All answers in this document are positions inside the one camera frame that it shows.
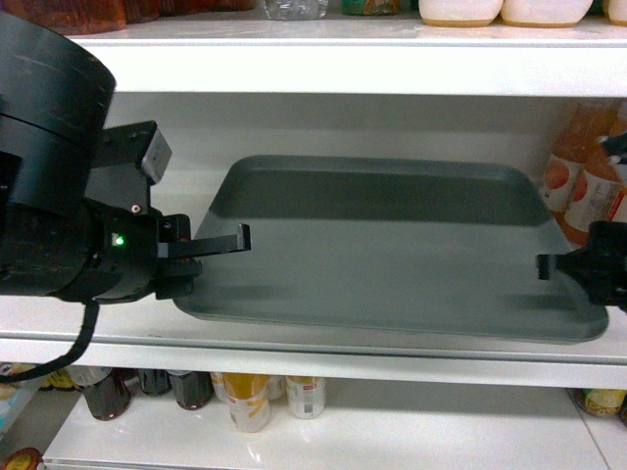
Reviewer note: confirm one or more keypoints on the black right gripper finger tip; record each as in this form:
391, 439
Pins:
550, 265

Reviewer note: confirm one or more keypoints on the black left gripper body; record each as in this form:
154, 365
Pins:
126, 265

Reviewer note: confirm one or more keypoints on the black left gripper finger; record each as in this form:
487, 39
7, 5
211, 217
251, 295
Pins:
225, 244

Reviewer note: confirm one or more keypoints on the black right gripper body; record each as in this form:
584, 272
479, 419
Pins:
600, 266

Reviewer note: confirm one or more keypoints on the grey metal tray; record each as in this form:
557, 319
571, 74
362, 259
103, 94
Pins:
427, 247

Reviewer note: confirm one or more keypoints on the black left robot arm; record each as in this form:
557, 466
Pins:
77, 222

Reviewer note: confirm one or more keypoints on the orange juice bottle second row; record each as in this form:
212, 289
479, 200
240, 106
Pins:
596, 188

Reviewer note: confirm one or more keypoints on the white middle store shelf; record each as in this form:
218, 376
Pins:
208, 132

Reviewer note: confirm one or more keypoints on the white store shelf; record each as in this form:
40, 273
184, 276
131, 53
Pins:
247, 53
208, 132

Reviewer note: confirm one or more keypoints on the dark soy sauce bottle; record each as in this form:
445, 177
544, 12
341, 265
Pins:
106, 394

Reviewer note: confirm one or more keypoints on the orange juice bottle back left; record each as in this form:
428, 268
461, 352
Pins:
591, 119

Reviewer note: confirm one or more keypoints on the yellow drink bottle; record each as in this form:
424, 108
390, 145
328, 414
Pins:
247, 400

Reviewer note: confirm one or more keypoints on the white label drink bottle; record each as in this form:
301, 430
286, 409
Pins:
306, 396

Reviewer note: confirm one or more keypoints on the white upper store shelf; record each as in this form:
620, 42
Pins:
247, 53

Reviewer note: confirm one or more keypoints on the white milk bottle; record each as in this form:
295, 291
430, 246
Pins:
544, 13
459, 13

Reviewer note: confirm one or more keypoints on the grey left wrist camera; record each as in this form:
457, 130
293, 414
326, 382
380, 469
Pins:
156, 158

